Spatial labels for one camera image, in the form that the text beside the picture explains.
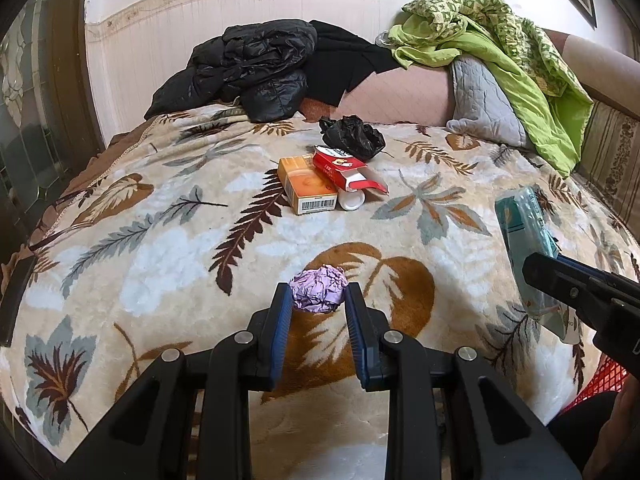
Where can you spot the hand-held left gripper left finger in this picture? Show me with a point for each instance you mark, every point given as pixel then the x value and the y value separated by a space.
pixel 282 330

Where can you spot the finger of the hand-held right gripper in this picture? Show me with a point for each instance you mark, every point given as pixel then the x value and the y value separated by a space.
pixel 555 280
pixel 610 275

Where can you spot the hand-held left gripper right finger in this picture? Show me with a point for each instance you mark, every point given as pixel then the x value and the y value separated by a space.
pixel 356 330

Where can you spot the purple paper ball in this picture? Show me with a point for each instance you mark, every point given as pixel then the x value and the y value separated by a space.
pixel 320 287

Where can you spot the red plastic basket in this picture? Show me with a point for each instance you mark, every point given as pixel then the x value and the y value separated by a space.
pixel 605 382

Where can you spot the teal tissue packet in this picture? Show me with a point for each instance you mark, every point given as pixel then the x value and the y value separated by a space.
pixel 525 225

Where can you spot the white plastic cap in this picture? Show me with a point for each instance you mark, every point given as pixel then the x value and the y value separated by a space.
pixel 350 202

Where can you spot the orange box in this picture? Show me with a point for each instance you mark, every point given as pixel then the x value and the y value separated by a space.
pixel 310 185

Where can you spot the red printed carton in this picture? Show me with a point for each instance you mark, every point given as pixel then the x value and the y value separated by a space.
pixel 335 165

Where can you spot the black plastic bag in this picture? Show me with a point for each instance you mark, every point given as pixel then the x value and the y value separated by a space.
pixel 355 135

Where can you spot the striped sofa cushion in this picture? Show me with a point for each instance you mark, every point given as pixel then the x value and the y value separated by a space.
pixel 615 150

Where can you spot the leaf print blanket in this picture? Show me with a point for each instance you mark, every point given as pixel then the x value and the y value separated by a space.
pixel 175 260

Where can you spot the grey quilted pillow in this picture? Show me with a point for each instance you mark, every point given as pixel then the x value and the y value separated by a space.
pixel 480 105

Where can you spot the brown sofa backrest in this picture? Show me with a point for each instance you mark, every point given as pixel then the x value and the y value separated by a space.
pixel 600 70

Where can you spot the green patterned quilt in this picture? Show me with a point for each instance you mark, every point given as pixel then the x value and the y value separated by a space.
pixel 500 70

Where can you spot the pink quilted cushion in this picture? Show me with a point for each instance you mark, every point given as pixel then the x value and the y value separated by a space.
pixel 400 95

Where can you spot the black cloth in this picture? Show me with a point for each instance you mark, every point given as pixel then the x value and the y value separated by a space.
pixel 345 60

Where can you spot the black puffer jacket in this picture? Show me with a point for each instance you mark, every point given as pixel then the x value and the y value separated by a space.
pixel 250 60

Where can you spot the clear plastic object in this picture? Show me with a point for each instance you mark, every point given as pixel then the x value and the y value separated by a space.
pixel 385 40

